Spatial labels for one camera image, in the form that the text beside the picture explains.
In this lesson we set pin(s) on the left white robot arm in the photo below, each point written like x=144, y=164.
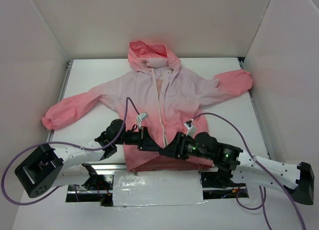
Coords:
x=48, y=167

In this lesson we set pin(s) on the pink gradient hooded jacket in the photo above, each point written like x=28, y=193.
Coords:
x=157, y=85

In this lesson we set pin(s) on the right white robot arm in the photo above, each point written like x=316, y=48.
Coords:
x=237, y=166

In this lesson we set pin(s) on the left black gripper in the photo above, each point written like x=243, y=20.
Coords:
x=141, y=138

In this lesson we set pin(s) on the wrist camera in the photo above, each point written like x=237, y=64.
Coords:
x=141, y=117
x=189, y=124

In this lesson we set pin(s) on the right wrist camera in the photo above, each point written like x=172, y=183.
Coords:
x=189, y=124

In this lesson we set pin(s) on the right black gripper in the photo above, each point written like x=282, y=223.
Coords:
x=178, y=145

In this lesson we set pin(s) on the white foil-taped panel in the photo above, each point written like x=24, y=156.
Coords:
x=157, y=188

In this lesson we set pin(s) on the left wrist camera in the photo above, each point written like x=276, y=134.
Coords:
x=141, y=117

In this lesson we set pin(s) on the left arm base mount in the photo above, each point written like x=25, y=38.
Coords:
x=97, y=188

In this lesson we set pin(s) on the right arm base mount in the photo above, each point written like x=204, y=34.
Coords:
x=216, y=184

